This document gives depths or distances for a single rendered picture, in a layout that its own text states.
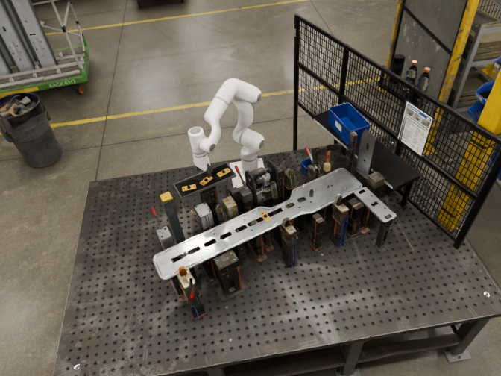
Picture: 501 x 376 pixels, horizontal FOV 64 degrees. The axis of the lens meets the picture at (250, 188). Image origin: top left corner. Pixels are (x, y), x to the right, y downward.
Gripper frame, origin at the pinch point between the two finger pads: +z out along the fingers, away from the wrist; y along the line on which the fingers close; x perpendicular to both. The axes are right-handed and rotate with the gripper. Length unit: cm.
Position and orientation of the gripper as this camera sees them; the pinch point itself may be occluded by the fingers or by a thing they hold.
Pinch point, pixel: (203, 171)
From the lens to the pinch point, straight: 241.8
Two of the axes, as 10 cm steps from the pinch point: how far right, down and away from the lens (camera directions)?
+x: 6.7, -5.7, 4.8
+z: 0.7, 6.9, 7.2
